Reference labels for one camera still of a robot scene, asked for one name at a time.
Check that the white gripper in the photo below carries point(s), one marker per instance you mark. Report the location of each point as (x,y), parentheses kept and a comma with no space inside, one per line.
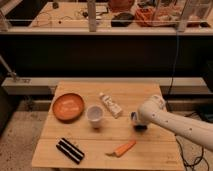
(134,119)

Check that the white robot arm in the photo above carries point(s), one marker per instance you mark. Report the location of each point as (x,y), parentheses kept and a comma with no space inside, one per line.
(152,111)

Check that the white tube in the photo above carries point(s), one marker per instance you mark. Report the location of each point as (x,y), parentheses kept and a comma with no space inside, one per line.
(111,106)

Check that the orange toy carrot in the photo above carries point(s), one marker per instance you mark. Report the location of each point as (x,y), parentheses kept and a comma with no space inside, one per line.
(119,151)

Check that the white cup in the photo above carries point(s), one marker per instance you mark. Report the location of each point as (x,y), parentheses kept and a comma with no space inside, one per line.
(94,116)

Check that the orange plate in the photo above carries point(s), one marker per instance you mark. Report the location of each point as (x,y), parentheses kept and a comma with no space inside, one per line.
(68,107)

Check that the black white striped box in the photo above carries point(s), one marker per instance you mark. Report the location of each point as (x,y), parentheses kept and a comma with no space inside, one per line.
(70,150)

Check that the black pouch on bench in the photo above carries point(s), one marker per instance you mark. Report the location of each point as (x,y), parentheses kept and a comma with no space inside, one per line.
(122,20)

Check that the orange crate on bench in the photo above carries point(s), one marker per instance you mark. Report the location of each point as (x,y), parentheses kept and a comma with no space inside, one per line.
(150,18)

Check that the wooden background workbench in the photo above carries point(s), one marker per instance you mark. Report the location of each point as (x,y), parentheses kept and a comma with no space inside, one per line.
(189,17)

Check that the metal clamp bracket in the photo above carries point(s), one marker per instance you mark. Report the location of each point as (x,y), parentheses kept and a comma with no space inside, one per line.
(12,73)

